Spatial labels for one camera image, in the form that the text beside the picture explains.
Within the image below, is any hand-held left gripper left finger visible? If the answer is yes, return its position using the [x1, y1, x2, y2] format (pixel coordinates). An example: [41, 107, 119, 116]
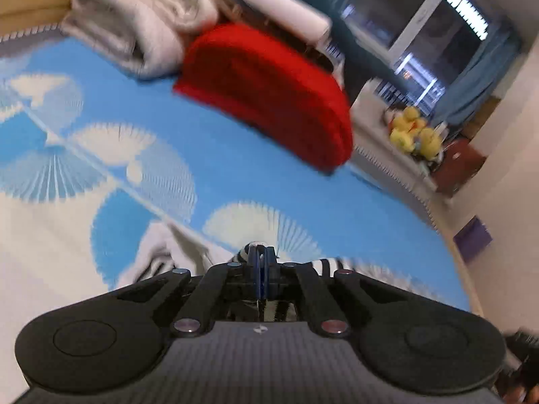
[114, 245, 260, 337]

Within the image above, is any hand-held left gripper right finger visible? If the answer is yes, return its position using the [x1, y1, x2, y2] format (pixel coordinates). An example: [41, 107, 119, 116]
[263, 246, 417, 338]

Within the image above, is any striped white hooded garment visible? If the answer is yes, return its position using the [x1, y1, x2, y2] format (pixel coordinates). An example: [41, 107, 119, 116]
[118, 222, 363, 323]

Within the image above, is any purple box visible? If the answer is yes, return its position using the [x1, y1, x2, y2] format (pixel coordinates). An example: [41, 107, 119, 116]
[453, 216, 493, 262]

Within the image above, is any white window sill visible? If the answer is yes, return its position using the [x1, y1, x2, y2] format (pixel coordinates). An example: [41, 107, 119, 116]
[349, 86, 441, 196]

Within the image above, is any red folded blanket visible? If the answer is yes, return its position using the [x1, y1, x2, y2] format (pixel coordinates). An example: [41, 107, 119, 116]
[172, 23, 354, 173]

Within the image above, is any dark red cushion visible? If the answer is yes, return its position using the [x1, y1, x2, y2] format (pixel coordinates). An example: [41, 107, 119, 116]
[433, 138, 488, 198]

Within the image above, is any yellow duck plush toy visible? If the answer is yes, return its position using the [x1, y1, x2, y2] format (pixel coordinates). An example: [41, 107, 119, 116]
[415, 127, 444, 161]
[388, 106, 424, 152]

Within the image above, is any blue and cream printed bedsheet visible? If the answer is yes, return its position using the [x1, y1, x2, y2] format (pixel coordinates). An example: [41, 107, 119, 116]
[0, 25, 471, 321]

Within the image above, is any dark teal shark plush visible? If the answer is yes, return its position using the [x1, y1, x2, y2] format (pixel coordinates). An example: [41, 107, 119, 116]
[286, 0, 382, 95]

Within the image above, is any white folded quilt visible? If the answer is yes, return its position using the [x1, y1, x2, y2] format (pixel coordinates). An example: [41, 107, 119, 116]
[208, 0, 334, 48]

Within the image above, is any blue curtain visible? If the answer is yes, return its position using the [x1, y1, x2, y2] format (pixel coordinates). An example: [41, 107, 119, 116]
[433, 19, 525, 129]

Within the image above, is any cream folded blanket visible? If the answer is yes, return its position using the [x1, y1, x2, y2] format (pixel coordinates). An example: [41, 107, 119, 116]
[59, 0, 220, 80]

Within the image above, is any window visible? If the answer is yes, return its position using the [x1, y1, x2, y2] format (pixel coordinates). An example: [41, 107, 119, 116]
[339, 0, 502, 116]

